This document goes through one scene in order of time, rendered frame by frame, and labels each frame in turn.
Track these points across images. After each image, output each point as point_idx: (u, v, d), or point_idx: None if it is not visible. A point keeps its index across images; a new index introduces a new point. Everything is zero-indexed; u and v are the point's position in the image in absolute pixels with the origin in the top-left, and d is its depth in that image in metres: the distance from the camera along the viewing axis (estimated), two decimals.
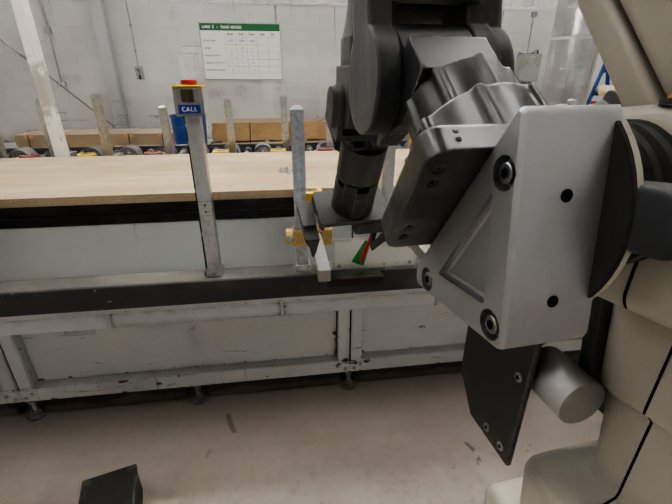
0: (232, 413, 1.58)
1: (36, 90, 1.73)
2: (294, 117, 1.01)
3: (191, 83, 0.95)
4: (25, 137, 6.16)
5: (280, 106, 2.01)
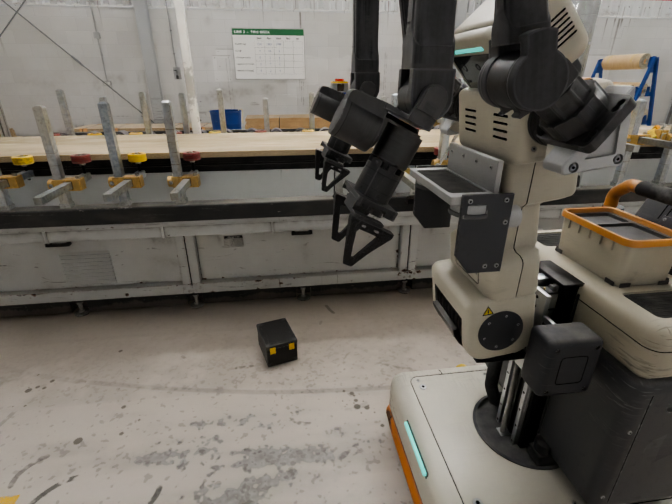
0: (328, 304, 2.34)
1: (186, 86, 2.49)
2: (395, 100, 1.77)
3: (341, 80, 1.70)
4: (80, 130, 6.91)
5: None
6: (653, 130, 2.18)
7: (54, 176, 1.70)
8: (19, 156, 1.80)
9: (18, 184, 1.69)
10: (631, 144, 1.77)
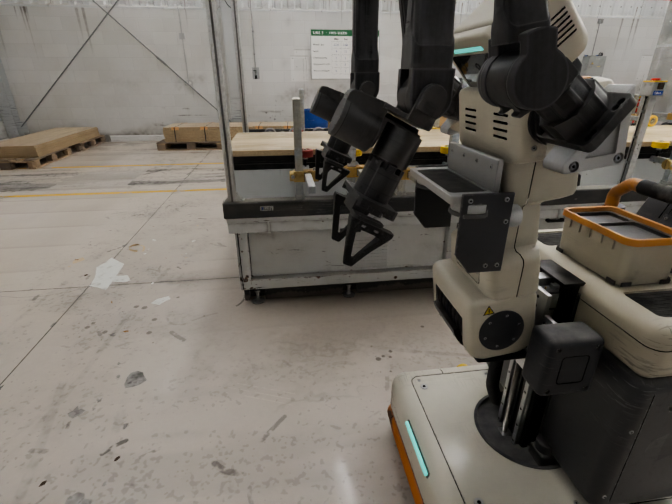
0: None
1: None
2: None
3: (659, 79, 1.89)
4: (172, 128, 7.10)
5: None
6: None
7: None
8: None
9: None
10: None
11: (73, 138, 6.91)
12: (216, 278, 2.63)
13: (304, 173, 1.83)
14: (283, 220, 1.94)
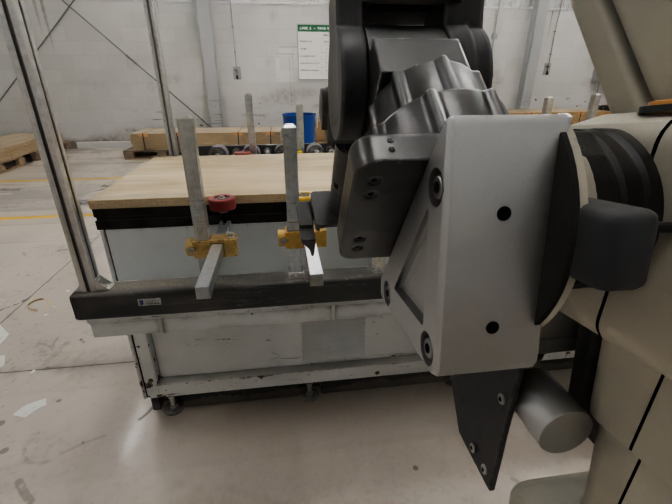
0: None
1: None
2: None
3: None
4: (140, 135, 6.33)
5: (593, 104, 2.19)
6: None
7: None
8: (300, 195, 1.22)
9: (326, 241, 1.12)
10: None
11: (28, 146, 6.15)
12: (126, 362, 1.87)
13: (210, 243, 1.07)
14: (183, 315, 1.17)
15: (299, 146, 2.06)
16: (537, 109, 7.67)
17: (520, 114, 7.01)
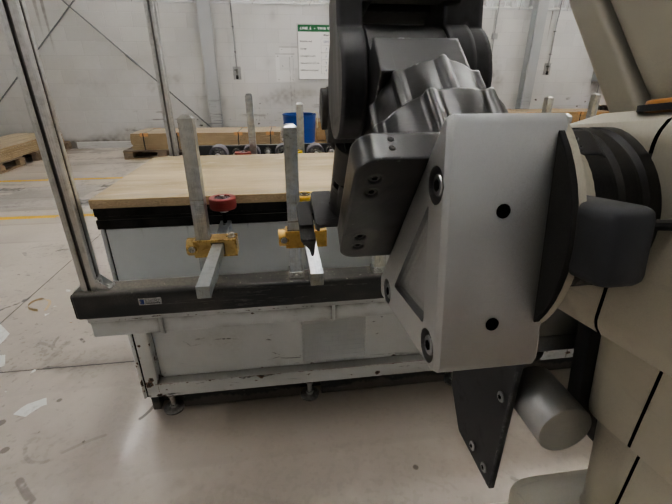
0: None
1: None
2: None
3: None
4: (140, 135, 6.33)
5: (593, 104, 2.19)
6: None
7: None
8: (300, 195, 1.22)
9: (326, 240, 1.12)
10: None
11: (28, 146, 6.15)
12: (126, 362, 1.87)
13: (211, 243, 1.07)
14: (184, 314, 1.17)
15: (299, 146, 2.07)
16: (537, 109, 7.67)
17: None
